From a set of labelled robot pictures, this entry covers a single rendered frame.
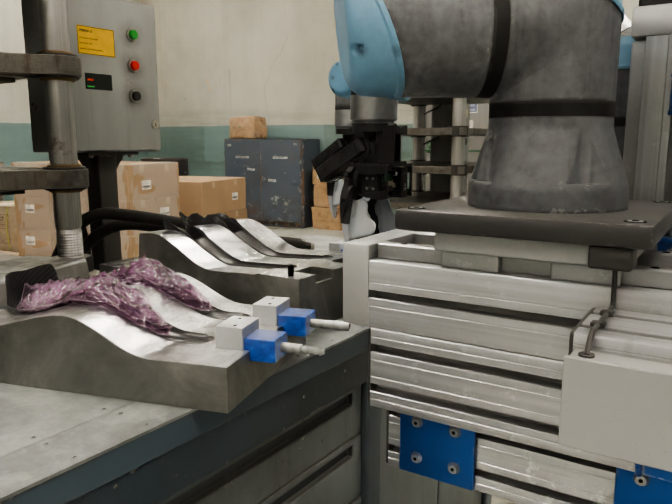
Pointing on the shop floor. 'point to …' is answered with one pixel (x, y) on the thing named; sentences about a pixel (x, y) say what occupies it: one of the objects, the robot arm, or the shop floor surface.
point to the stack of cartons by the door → (321, 215)
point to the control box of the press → (104, 96)
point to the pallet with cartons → (213, 196)
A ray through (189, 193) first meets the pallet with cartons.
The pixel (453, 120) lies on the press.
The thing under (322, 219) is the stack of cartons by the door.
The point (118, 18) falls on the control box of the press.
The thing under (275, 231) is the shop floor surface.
